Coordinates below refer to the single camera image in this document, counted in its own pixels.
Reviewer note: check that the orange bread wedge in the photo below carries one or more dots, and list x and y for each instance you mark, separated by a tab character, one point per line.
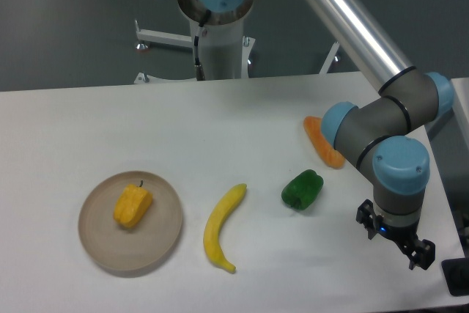
331	157

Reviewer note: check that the black device at table edge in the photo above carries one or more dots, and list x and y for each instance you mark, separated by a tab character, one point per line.
456	275

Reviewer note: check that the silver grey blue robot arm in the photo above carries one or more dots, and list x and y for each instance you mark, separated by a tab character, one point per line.
375	139

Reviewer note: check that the yellow bell pepper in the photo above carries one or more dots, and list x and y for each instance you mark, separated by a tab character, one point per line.
132	205

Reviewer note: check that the green bell pepper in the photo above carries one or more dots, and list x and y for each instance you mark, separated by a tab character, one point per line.
303	190

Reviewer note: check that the yellow banana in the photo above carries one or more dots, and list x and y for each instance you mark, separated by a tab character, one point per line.
225	206

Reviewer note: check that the beige round plate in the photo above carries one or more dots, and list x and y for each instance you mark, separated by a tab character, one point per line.
136	251

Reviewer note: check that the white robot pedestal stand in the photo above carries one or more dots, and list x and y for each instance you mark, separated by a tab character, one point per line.
263	38

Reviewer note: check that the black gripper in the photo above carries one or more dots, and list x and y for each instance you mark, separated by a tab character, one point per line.
401	229

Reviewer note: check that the white side table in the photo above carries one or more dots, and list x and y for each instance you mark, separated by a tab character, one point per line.
448	136

